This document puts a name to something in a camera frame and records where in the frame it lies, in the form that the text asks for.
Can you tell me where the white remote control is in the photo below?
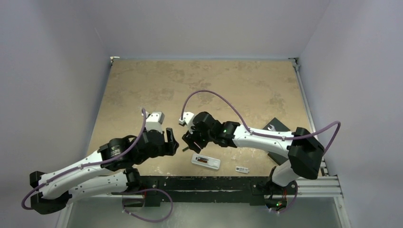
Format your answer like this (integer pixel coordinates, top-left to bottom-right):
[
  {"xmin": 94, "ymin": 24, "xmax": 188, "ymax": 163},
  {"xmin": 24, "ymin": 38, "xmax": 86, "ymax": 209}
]
[{"xmin": 191, "ymin": 154, "xmax": 221, "ymax": 170}]

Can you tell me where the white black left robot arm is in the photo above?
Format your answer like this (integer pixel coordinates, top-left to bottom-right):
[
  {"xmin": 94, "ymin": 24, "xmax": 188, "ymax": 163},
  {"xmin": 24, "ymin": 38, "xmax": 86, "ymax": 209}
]
[{"xmin": 28, "ymin": 128, "xmax": 179, "ymax": 215}]

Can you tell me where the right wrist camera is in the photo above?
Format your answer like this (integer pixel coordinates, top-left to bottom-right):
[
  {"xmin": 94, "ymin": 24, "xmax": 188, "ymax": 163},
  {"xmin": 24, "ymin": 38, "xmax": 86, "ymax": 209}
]
[{"xmin": 178, "ymin": 112, "xmax": 194, "ymax": 127}]

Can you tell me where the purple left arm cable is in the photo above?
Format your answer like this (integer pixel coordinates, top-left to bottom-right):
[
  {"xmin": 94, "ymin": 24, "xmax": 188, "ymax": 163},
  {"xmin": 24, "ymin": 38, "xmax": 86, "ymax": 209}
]
[{"xmin": 21, "ymin": 108, "xmax": 147, "ymax": 210}]

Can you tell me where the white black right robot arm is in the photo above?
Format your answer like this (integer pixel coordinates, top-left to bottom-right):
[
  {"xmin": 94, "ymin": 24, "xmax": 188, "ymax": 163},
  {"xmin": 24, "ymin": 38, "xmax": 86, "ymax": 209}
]
[{"xmin": 179, "ymin": 112, "xmax": 325, "ymax": 193}]

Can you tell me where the white battery cover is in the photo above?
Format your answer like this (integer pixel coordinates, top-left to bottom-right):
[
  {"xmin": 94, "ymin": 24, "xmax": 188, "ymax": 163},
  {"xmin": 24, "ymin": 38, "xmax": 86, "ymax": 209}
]
[{"xmin": 235, "ymin": 166, "xmax": 249, "ymax": 174}]

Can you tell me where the aluminium frame base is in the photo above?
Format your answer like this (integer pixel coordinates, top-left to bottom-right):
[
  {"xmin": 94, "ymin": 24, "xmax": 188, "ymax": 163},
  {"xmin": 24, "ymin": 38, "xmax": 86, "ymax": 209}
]
[{"xmin": 57, "ymin": 175, "xmax": 351, "ymax": 228}]

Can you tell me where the black foam block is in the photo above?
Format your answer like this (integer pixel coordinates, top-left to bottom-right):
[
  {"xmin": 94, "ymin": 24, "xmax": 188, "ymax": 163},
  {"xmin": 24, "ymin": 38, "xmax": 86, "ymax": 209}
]
[{"xmin": 262, "ymin": 117, "xmax": 305, "ymax": 166}]

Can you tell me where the silver open-end wrench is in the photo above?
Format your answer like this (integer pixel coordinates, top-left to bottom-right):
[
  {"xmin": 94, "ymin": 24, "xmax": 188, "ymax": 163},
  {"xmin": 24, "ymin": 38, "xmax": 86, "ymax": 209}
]
[{"xmin": 267, "ymin": 124, "xmax": 276, "ymax": 131}]

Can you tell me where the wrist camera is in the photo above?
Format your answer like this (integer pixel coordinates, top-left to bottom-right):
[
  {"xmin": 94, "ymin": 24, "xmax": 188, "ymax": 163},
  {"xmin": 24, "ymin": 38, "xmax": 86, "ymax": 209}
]
[
  {"xmin": 178, "ymin": 112, "xmax": 194, "ymax": 127},
  {"xmin": 145, "ymin": 112, "xmax": 165, "ymax": 133}
]

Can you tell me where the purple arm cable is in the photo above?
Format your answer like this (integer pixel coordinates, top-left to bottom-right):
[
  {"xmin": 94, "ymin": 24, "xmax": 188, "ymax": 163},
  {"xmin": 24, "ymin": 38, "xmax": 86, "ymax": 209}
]
[
  {"xmin": 181, "ymin": 90, "xmax": 341, "ymax": 155},
  {"xmin": 21, "ymin": 108, "xmax": 147, "ymax": 210}
]

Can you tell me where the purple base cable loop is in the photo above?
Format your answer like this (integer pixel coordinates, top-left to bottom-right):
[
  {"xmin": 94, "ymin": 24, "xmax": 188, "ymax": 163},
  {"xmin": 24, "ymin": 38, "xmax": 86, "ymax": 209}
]
[{"xmin": 122, "ymin": 188, "xmax": 174, "ymax": 223}]

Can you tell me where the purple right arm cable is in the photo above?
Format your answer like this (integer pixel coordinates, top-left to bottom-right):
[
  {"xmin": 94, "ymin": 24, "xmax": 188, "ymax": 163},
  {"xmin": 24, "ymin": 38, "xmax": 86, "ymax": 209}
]
[{"xmin": 181, "ymin": 90, "xmax": 341, "ymax": 155}]

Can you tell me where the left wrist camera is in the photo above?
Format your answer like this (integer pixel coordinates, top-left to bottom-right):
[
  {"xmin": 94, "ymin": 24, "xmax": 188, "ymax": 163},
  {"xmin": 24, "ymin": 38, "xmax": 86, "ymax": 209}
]
[{"xmin": 145, "ymin": 112, "xmax": 165, "ymax": 133}]

